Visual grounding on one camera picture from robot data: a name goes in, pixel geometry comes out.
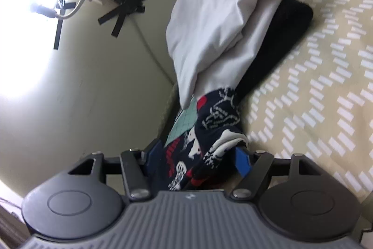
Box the navy red white patterned sock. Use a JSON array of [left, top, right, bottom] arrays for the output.
[[163, 87, 249, 192]]

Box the white power cable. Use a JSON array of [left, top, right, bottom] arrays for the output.
[[54, 0, 84, 19]]

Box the teal grid sheet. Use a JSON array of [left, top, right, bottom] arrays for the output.
[[166, 0, 306, 147]]

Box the black garment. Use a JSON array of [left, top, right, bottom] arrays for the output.
[[233, 0, 314, 101]]

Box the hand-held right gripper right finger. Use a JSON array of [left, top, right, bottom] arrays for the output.
[[232, 146, 321, 199]]

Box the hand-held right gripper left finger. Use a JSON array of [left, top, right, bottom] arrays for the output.
[[68, 138, 163, 199]]

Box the thin white wall cable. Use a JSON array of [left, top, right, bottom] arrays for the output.
[[131, 12, 173, 84]]

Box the white garment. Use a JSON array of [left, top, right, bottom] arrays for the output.
[[166, 0, 284, 108]]

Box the beige zigzag blanket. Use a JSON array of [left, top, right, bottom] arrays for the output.
[[239, 0, 373, 206]]

